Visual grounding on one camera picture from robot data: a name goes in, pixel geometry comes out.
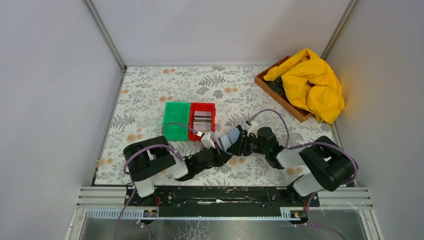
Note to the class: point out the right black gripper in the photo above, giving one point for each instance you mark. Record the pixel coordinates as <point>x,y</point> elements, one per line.
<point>245,139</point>

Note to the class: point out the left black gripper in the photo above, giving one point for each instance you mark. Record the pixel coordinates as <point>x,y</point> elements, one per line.
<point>221,157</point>

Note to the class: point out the black leather card holder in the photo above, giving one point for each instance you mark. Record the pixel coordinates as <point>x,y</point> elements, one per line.
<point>232,142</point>

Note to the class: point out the red plastic bin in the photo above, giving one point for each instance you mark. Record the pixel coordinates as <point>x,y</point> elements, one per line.
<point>200,106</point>

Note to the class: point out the green plastic bin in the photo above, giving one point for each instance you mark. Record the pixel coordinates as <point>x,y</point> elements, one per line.
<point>176,112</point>

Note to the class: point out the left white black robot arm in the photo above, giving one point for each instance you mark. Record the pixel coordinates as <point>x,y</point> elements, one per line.
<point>145,159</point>

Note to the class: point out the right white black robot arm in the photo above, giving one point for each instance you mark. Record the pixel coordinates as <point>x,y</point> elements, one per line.
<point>329,166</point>

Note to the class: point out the clear card stack in bin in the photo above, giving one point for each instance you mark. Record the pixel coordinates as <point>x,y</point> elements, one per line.
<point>202,121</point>

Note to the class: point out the brown wooden tray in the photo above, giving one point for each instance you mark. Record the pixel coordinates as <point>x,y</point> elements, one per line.
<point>299,114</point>

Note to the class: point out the floral table mat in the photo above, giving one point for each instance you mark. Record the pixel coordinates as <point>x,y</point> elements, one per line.
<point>140,109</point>

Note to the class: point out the dark items in tray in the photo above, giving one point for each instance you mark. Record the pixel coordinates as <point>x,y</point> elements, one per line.
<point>276,86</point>

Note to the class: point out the yellow cloth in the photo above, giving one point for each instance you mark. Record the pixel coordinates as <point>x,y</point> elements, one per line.
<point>310,84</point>

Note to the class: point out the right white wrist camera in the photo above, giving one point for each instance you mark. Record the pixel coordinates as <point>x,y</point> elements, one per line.
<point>253,128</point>

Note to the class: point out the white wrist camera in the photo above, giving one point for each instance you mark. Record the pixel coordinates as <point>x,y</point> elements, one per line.
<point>207,139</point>
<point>253,128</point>

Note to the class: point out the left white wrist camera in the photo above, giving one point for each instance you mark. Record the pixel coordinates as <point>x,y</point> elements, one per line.
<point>207,139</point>

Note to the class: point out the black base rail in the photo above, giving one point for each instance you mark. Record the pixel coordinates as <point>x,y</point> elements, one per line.
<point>226,202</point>

